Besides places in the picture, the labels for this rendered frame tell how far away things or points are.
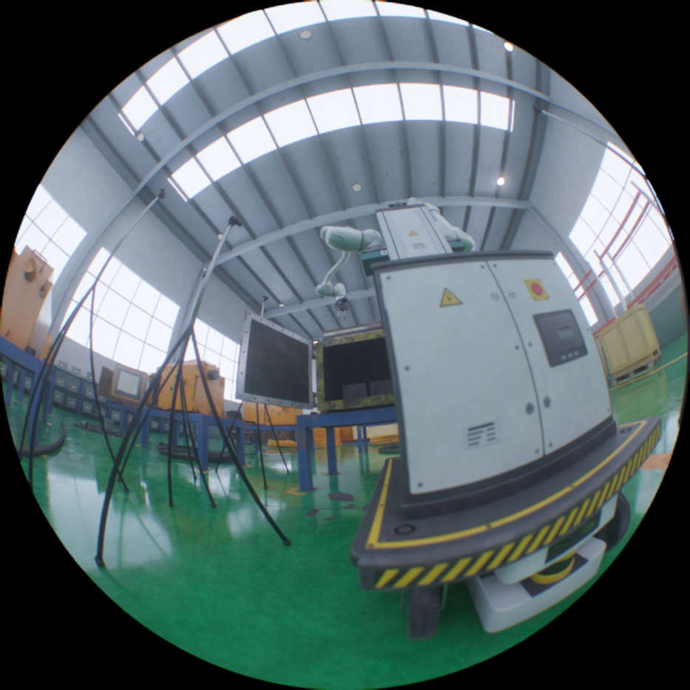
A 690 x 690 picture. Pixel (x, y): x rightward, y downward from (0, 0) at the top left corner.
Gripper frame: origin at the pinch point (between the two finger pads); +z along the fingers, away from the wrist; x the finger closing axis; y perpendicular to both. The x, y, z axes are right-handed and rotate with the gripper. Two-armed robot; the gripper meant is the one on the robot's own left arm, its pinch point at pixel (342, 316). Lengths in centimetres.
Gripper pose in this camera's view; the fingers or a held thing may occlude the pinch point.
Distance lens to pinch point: 193.4
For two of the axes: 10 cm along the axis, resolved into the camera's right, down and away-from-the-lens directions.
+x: -8.6, -1.4, -4.8
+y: -5.0, 3.8, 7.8
